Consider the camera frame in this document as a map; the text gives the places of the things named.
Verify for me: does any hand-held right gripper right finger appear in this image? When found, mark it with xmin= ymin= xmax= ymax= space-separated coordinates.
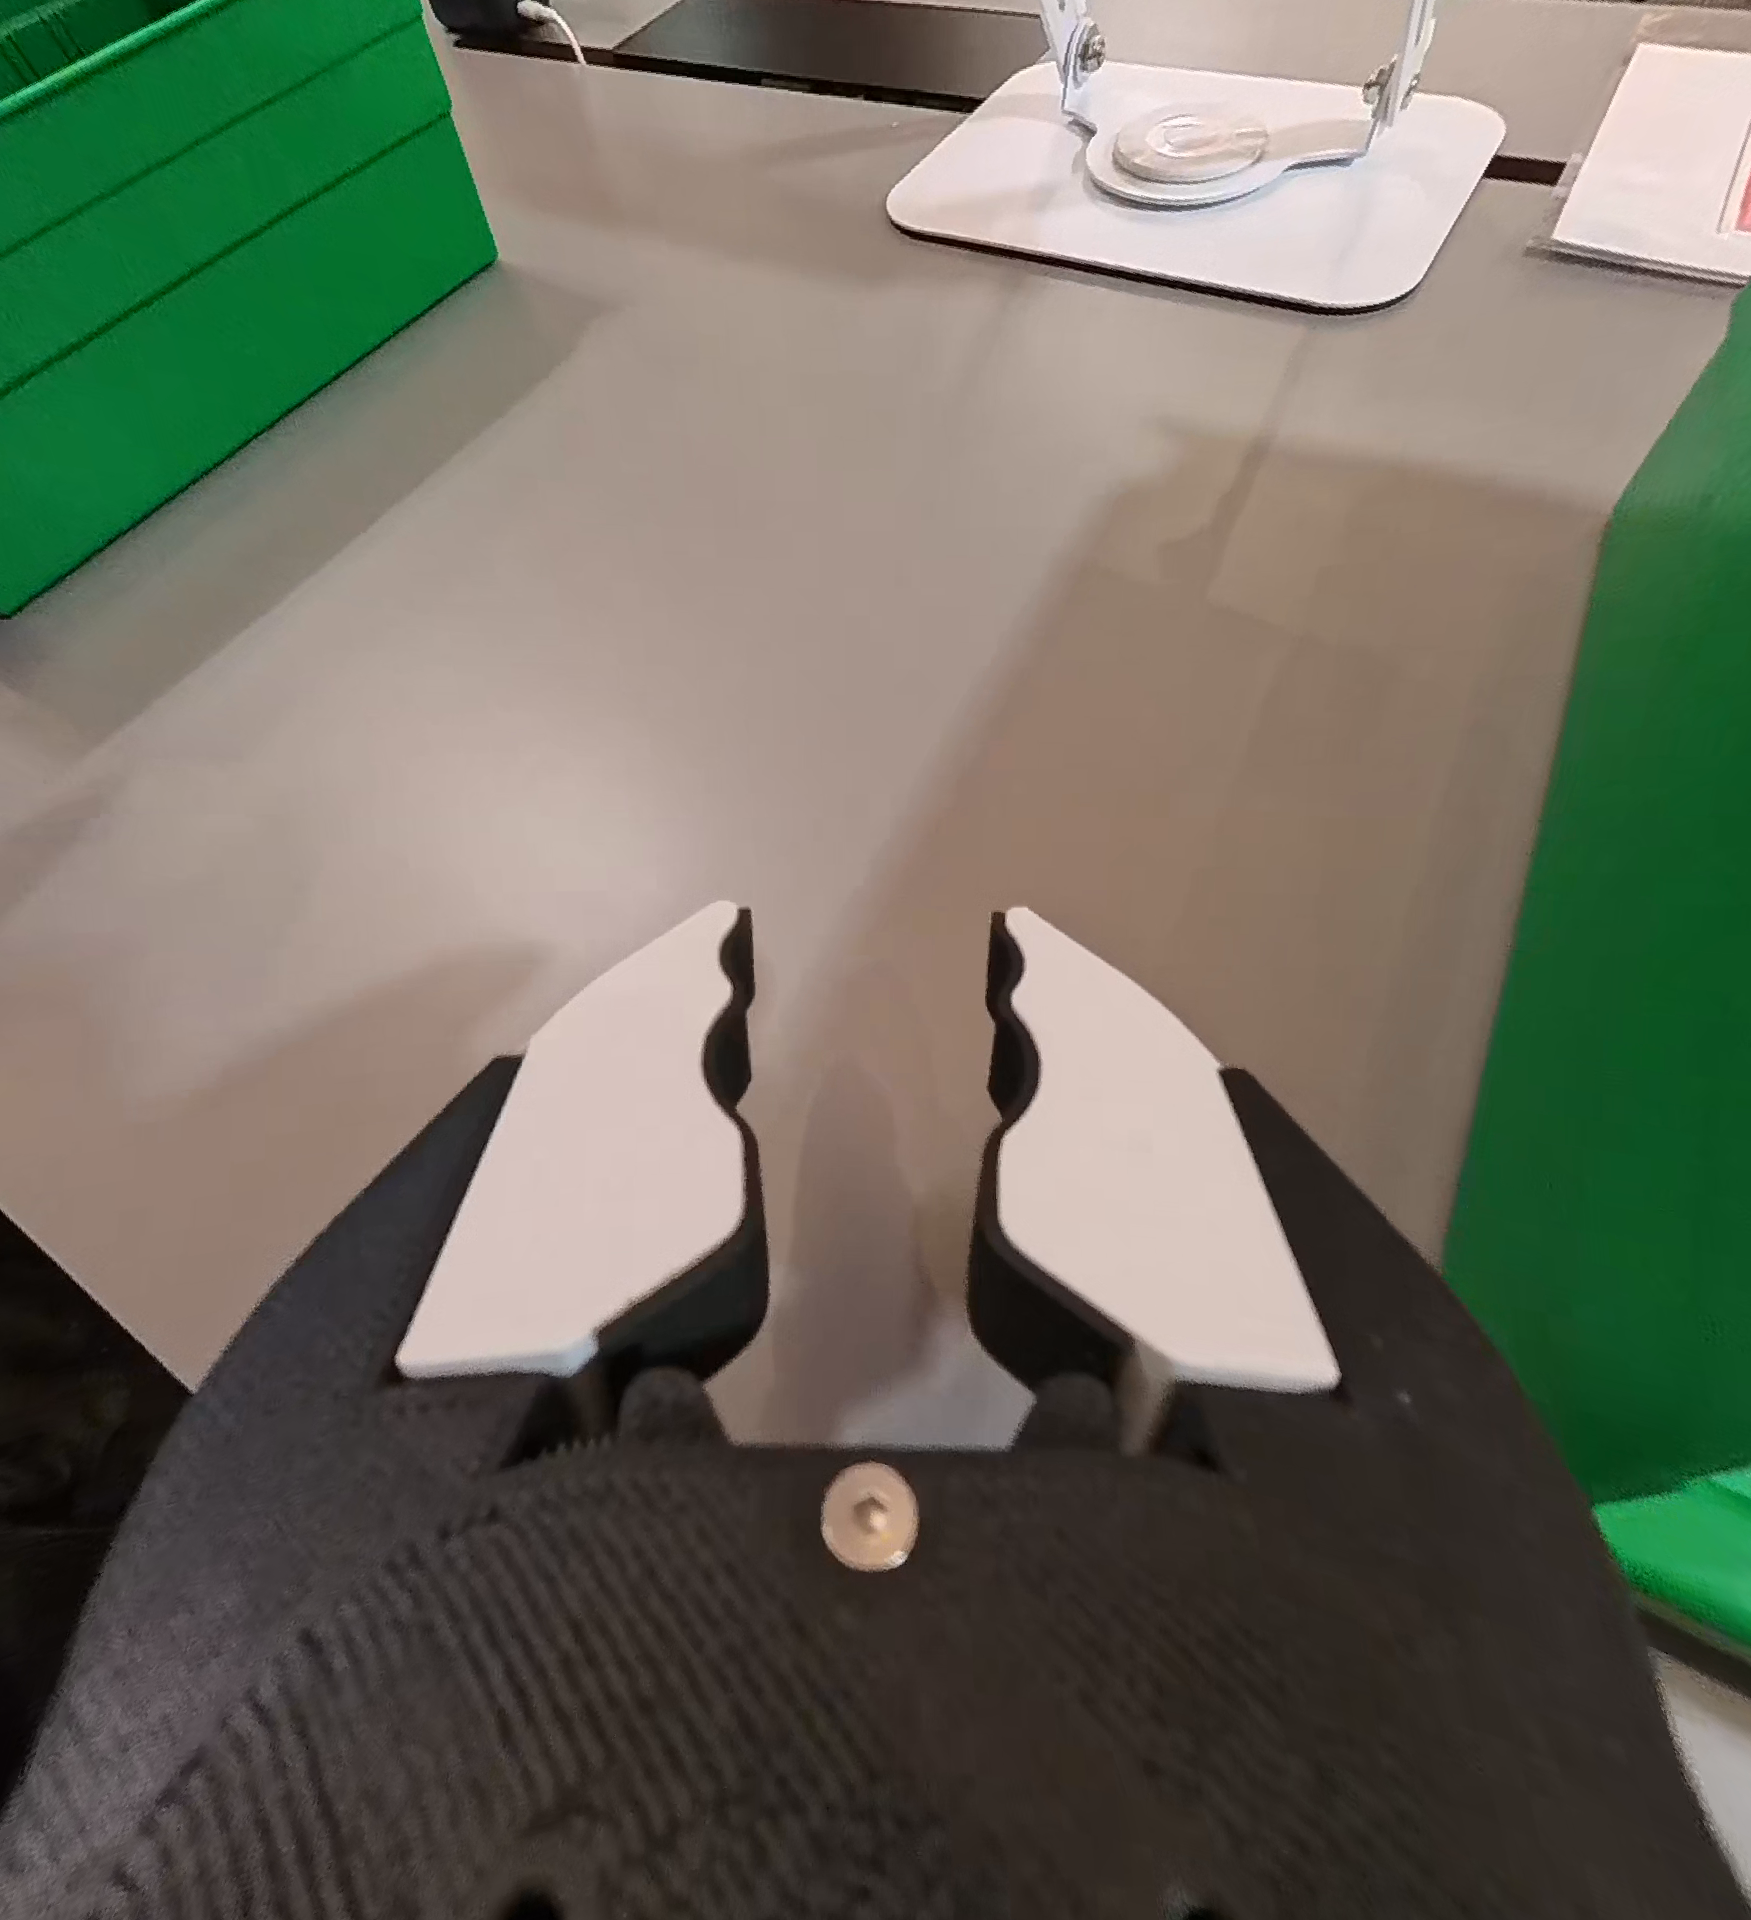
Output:
xmin=963 ymin=904 xmax=1341 ymax=1459

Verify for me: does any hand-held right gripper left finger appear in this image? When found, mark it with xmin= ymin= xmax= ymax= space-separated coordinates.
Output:
xmin=392 ymin=900 xmax=775 ymax=1459

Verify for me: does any green plastic bin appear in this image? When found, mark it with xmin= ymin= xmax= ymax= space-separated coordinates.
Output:
xmin=1443 ymin=197 xmax=1751 ymax=1703
xmin=0 ymin=0 xmax=501 ymax=618

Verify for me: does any grey desk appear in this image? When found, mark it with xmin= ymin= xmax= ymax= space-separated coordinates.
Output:
xmin=0 ymin=0 xmax=1751 ymax=1920

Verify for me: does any person's black sweater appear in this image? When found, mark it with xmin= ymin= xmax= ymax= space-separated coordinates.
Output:
xmin=0 ymin=1132 xmax=203 ymax=1920

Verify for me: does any laminated paper sheet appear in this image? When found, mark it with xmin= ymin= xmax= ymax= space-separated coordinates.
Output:
xmin=1527 ymin=43 xmax=1751 ymax=286

